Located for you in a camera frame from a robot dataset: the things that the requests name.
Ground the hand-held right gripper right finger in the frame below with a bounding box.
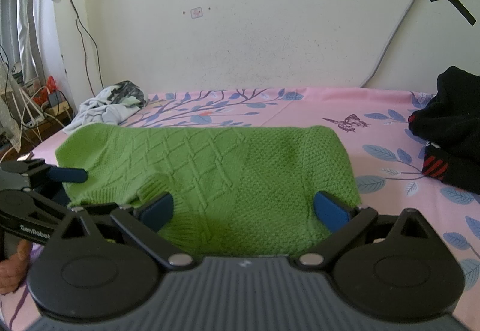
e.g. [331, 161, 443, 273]
[298, 190, 439, 272]

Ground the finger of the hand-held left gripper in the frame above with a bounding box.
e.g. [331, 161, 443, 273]
[0, 158, 89, 190]

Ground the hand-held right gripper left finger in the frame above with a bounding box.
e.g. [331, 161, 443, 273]
[48, 192, 196, 272]

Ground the green knitted sweater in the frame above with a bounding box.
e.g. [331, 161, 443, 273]
[55, 124, 362, 257]

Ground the person's left hand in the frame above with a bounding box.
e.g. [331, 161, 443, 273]
[0, 240, 34, 295]

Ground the light grey garment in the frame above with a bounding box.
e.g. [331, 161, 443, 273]
[63, 88, 142, 135]

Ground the red plastic object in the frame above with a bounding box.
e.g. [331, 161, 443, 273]
[39, 76, 60, 107]

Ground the camouflage cloth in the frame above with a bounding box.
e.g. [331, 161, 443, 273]
[112, 81, 148, 107]

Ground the pink floral bed sheet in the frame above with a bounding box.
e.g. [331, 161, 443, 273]
[0, 87, 480, 331]

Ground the black garment with red stripes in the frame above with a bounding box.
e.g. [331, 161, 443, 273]
[408, 66, 480, 194]

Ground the grey curtain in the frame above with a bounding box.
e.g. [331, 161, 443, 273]
[0, 0, 42, 86]

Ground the power strip with cables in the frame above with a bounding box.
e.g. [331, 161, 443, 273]
[20, 99, 75, 131]

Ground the black wall cable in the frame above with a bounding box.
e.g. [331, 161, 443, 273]
[52, 0, 106, 92]

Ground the grey cable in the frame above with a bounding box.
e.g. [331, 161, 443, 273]
[360, 0, 428, 89]

